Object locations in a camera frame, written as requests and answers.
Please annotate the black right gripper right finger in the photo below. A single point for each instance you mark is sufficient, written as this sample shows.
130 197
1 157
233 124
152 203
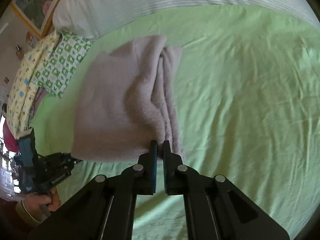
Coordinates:
214 207

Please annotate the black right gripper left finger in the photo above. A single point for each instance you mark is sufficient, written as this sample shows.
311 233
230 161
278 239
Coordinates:
104 208

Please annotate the beige fleece sweater brown cuffs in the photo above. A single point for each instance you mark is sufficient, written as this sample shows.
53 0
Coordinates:
126 101

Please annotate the person's left hand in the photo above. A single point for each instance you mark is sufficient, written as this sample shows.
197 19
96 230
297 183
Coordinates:
33 203

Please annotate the yellow patterned cloth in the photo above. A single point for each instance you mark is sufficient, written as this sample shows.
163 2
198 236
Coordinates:
23 91

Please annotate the green white patterned cloth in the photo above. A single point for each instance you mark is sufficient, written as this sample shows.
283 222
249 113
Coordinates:
56 72

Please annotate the light green bed sheet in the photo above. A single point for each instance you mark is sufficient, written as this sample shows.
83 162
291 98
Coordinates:
247 96

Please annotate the gold framed landscape painting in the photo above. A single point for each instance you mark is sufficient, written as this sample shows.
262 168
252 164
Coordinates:
36 14

